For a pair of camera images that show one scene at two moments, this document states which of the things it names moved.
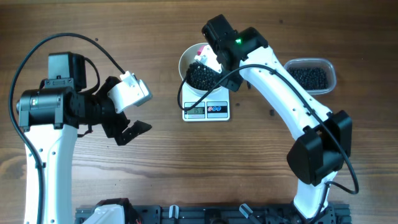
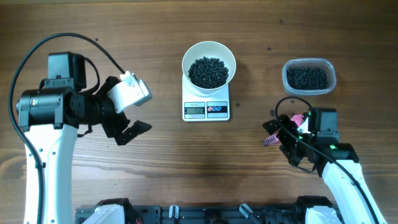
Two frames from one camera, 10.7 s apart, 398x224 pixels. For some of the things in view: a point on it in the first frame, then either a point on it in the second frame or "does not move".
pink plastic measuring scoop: [200, 50] -> [274, 139]
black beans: [201, 77] does not move
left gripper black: [113, 129] does not move
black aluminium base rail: [229, 214] does not move
